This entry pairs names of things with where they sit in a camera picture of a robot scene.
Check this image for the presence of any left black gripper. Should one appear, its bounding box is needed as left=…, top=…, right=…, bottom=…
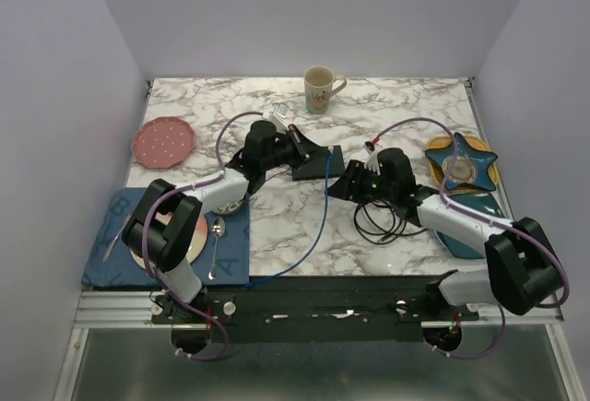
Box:
left=262, top=124, right=331, bottom=172

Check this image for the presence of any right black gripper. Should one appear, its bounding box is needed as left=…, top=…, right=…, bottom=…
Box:
left=324, top=159, right=396, bottom=205

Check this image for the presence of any blue ethernet cable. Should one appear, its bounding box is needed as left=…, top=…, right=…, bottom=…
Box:
left=242, top=146, right=336, bottom=289

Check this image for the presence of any dark grey network switch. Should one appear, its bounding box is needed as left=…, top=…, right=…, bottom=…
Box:
left=291, top=145, right=345, bottom=182

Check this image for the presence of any black ethernet cable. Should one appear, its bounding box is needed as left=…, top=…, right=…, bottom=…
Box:
left=353, top=200, right=434, bottom=243

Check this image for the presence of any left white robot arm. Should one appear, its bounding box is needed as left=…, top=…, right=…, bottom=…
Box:
left=121, top=119, right=334, bottom=323

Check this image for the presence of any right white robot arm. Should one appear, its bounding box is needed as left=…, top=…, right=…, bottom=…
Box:
left=328, top=148, right=566, bottom=320

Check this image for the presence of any cream patterned mug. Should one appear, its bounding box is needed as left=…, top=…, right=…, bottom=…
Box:
left=303, top=65, right=348, bottom=114

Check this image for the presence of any yellow woven tray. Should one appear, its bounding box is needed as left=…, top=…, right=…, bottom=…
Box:
left=424, top=136, right=501, bottom=186

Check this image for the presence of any floral patterned bowl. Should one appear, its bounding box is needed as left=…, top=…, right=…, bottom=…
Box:
left=212, top=199, right=246, bottom=216

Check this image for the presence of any small round metal dish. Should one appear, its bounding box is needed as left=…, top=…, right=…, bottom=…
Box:
left=442, top=156, right=478, bottom=183

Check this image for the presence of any silver spoon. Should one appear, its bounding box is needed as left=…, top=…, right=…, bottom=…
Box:
left=208, top=216, right=226, bottom=280

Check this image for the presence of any blue star shaped dish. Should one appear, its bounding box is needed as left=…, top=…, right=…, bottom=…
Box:
left=423, top=131, right=499, bottom=190

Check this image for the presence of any teal ceramic plate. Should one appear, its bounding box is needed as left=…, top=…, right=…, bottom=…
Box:
left=434, top=193, right=505, bottom=261

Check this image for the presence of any blue letter placemat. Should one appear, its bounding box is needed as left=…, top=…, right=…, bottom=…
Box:
left=81, top=188, right=250, bottom=289

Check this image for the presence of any cream round plate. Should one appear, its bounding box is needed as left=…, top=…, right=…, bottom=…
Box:
left=129, top=213, right=208, bottom=270

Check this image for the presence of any pink polka dot plate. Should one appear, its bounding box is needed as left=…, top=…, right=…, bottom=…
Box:
left=131, top=116, right=195, bottom=170

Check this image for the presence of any silver fork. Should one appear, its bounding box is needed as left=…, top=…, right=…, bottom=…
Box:
left=102, top=214, right=131, bottom=263

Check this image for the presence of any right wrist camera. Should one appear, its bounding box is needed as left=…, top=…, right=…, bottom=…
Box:
left=363, top=141, right=381, bottom=175

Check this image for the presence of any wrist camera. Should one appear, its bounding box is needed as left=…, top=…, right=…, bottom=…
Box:
left=363, top=141, right=381, bottom=175
left=269, top=103, right=289, bottom=133

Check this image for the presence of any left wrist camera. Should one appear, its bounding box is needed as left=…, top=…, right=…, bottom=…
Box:
left=269, top=103, right=289, bottom=133

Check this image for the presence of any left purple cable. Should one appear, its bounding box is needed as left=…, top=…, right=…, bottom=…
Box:
left=141, top=111, right=277, bottom=361

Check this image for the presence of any purple cable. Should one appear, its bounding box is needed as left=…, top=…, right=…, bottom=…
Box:
left=371, top=117, right=571, bottom=360
left=141, top=111, right=277, bottom=361

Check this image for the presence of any black mounting base plate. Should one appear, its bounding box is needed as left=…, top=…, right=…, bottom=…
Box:
left=152, top=276, right=478, bottom=344

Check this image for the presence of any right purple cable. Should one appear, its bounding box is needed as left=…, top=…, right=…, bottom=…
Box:
left=371, top=117, right=571, bottom=360

